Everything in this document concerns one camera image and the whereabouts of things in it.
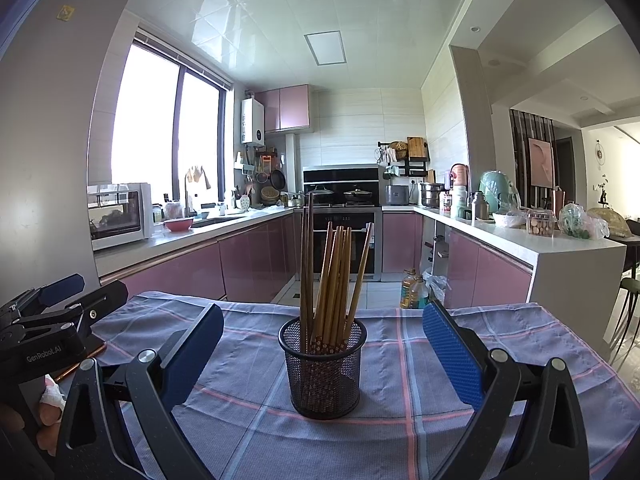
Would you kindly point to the pink wall cabinets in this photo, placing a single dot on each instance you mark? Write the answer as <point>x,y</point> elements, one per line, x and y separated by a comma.
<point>285,107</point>

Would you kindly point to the green stool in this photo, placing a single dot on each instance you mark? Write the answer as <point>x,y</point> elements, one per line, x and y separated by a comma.
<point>629,287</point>

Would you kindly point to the white kitchen counter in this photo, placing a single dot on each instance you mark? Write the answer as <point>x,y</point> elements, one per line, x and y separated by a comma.
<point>575,270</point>

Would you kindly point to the metal kitchen faucet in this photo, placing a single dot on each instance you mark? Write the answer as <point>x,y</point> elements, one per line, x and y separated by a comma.
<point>186,195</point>

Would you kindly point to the ceiling light panel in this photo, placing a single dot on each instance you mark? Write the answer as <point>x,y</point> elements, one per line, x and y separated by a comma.
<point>325,48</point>

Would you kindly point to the black built-in stove oven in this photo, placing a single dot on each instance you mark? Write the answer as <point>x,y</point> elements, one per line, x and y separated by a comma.
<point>325,174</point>

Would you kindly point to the plastic bag of greens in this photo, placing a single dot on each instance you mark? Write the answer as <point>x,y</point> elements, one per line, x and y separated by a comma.
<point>582,222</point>

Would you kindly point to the bunch of wooden chopsticks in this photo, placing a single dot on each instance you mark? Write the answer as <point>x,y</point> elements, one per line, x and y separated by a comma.
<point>332,285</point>

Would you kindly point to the white bowl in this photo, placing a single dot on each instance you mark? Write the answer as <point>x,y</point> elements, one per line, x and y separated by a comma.
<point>509,219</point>

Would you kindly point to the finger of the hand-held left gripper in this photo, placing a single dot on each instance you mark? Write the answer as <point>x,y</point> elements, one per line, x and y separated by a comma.
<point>105,299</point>
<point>62,287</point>

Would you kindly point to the steel thermos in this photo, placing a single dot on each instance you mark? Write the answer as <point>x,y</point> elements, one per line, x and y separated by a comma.
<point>478,206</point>

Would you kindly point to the person's left hand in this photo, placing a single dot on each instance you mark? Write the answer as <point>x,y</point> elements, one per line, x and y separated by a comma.
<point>47,425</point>

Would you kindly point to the pink wall picture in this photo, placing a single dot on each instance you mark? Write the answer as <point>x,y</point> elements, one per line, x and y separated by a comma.
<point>541,162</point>

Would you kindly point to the grey refrigerator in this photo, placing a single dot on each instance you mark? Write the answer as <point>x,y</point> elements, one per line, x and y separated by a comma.
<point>55,135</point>

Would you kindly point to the black pot with glass lid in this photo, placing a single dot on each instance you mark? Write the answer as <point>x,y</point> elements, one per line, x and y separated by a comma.
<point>358,196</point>
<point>321,195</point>

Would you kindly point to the hanging frying pan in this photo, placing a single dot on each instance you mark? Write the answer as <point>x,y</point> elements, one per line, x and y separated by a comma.
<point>278,180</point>

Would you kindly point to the wall clock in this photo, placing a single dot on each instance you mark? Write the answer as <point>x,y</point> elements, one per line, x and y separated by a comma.
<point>600,152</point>

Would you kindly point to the white plastic bag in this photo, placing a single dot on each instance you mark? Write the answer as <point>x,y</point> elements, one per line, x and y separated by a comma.
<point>436,287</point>

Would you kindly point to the steel stockpot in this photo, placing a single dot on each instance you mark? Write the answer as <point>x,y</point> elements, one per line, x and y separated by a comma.
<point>432,195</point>

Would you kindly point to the large kitchen window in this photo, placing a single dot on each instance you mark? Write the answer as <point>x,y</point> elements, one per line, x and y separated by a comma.
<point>145,120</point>

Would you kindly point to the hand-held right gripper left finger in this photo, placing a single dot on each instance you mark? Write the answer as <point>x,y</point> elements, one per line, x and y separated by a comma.
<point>195,355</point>

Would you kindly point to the woven bamboo basket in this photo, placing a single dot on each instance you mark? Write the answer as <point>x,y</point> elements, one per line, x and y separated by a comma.
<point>271,195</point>

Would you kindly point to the white countertop oven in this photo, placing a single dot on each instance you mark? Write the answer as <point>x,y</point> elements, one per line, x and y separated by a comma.
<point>117,220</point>

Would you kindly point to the silver rice cooker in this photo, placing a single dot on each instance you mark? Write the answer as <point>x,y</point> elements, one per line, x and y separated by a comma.
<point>397,195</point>

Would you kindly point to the black mesh utensil holder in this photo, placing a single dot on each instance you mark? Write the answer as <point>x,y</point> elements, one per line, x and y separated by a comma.
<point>325,385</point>

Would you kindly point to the dark slatted wall panel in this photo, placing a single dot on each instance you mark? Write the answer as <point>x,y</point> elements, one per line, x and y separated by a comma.
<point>520,130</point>

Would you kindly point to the black wall rack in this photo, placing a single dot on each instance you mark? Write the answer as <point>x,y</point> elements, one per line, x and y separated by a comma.
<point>415,167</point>

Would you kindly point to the pink kettle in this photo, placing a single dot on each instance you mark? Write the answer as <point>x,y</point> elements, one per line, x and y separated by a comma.
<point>459,175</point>

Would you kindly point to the clear snack container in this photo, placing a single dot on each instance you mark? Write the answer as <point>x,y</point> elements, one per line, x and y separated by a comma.
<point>541,223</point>

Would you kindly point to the white wall water heater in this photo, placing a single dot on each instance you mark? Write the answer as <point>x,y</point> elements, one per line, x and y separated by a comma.
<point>253,121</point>

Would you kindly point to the wooden cutting board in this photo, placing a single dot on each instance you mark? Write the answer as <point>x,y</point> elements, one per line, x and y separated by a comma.
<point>417,148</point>

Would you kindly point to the pink bowl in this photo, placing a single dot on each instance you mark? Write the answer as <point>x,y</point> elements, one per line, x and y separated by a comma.
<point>179,225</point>

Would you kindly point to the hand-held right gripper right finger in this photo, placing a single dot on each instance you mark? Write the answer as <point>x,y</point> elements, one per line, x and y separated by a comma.
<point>450,355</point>

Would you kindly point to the grey plaid tablecloth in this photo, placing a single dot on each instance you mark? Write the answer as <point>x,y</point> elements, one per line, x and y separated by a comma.
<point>390,360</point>

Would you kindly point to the pink base cabinets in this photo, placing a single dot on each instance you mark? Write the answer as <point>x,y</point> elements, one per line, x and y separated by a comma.
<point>475,270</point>
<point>200,265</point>

